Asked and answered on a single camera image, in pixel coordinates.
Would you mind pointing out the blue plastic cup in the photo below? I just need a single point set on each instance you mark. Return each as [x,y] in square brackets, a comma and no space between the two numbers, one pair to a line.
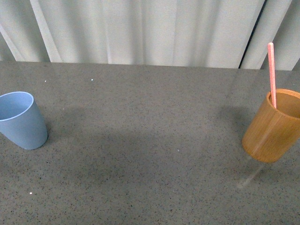
[21,120]

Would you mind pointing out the white curtain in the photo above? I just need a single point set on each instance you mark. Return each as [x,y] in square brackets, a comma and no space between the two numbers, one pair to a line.
[206,33]

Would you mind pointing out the brown bamboo chopstick holder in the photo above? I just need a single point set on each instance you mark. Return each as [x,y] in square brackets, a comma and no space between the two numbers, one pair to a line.
[273,131]

